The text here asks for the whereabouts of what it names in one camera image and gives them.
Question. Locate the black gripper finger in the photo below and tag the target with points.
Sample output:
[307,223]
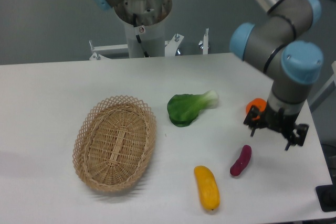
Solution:
[296,135]
[255,119]

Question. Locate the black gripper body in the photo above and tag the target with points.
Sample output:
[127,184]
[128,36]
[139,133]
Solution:
[278,121]

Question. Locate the purple sweet potato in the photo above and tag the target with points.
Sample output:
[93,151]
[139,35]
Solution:
[241,163]

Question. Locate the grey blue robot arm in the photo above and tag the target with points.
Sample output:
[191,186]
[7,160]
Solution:
[273,48]

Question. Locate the orange tangerine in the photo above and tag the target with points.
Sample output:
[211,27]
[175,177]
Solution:
[258,102]

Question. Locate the black device at table edge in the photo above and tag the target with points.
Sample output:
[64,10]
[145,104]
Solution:
[326,197]

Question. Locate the green bok choy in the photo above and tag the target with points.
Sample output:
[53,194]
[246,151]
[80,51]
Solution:
[183,109]

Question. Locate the yellow mango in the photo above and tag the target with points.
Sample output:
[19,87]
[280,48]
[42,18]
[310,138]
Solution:
[207,188]

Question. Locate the oval wicker basket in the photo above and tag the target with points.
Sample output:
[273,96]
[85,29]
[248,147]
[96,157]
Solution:
[115,144]

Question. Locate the white table leg frame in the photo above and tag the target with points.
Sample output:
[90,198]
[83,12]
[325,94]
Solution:
[324,91]

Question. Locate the white metal base frame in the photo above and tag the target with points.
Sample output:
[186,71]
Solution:
[148,48]

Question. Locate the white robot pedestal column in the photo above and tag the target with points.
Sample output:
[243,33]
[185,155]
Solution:
[143,19]

